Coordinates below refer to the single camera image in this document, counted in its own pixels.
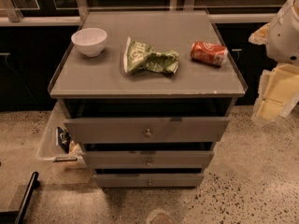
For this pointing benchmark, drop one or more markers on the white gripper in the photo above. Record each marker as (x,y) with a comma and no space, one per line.
(284,36)

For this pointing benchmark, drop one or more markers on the grey bottom drawer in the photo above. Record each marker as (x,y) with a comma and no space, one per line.
(149,180)

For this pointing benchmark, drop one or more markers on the grey drawer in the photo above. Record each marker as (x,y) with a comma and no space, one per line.
(147,159)
(146,130)
(149,180)

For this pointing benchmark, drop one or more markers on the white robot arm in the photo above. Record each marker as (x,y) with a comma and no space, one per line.
(282,44)

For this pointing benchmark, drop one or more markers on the grey drawer cabinet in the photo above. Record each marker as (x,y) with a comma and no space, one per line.
(99,87)

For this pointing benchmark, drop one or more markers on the grey top drawer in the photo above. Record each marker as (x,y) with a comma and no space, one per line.
(146,130)

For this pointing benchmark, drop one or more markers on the grey middle drawer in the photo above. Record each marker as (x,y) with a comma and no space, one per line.
(147,159)

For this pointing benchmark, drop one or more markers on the red soda can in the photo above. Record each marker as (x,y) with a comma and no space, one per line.
(209,53)

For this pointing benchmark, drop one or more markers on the green crumpled chip bag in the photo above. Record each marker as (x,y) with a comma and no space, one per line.
(143,57)

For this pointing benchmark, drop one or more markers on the white ceramic bowl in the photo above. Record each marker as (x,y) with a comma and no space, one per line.
(90,41)

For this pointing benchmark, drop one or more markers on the dark snack packet in bin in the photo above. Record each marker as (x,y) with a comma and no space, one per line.
(63,139)

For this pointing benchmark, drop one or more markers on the clear plastic storage bin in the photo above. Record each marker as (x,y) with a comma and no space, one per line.
(48,150)

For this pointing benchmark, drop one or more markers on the black bar lower left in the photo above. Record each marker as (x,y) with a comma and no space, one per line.
(17,216)

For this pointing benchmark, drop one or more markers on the dark wall cabinets with rail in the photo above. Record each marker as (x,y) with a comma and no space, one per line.
(31,53)

